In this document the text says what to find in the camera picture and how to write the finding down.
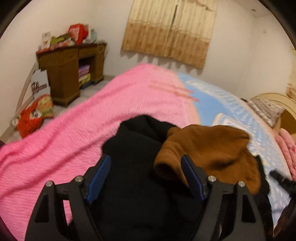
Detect pink folded blanket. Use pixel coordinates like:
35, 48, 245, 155
275, 128, 296, 181

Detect black hooded zip jacket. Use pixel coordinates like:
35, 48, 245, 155
90, 115, 273, 240

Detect beige patterned curtain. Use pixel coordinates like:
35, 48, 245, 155
121, 0, 218, 69

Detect grey patterned pillow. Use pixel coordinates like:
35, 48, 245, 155
242, 98, 285, 128

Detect red gift box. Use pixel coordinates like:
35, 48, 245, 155
67, 24, 89, 45

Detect white card box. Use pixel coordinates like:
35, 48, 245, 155
41, 32, 51, 49

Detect orange floral floor bag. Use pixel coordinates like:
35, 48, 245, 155
11, 94, 54, 138

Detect brown wooden desk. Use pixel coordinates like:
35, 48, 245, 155
36, 43, 107, 106

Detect white printed paper bag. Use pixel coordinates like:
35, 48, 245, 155
31, 70, 51, 100

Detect beige bed headboard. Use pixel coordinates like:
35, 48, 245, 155
250, 93, 296, 133

